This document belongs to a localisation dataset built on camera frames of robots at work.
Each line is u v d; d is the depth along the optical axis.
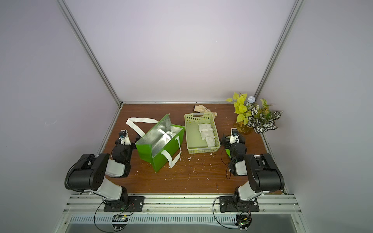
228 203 0.73
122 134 0.76
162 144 0.96
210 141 0.94
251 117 0.78
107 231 0.62
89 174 0.45
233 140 0.79
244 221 0.70
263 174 0.45
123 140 0.76
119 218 0.71
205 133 0.98
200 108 1.17
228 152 0.92
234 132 0.77
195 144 0.95
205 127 1.01
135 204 0.73
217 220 0.69
